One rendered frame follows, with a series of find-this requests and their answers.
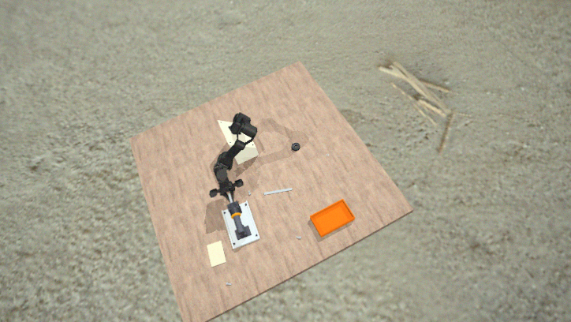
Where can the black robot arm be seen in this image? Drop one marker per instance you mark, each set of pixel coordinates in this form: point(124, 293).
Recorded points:
point(240, 124)

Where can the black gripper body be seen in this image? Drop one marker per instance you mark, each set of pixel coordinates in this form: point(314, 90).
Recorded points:
point(238, 183)

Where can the orange shallow tray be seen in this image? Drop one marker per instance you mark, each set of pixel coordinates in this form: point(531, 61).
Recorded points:
point(332, 217)

